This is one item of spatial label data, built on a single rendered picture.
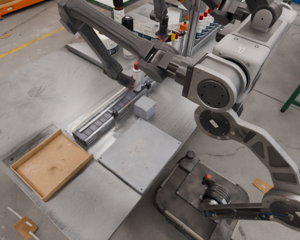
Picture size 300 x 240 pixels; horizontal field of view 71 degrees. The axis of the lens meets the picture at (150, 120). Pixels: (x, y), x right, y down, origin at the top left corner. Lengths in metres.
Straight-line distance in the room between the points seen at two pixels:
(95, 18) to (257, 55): 0.49
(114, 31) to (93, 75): 0.95
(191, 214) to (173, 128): 0.70
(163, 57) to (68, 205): 0.78
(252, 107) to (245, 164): 0.82
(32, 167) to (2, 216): 1.01
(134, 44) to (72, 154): 0.73
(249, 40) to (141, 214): 1.55
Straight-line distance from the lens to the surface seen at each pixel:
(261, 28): 0.76
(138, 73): 1.31
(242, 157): 2.33
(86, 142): 1.20
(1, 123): 1.53
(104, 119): 1.26
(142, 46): 0.69
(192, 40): 1.45
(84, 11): 0.78
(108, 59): 1.06
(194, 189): 1.74
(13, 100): 1.64
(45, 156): 1.26
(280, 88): 3.30
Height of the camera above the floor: 1.84
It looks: 51 degrees down
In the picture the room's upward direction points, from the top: 3 degrees clockwise
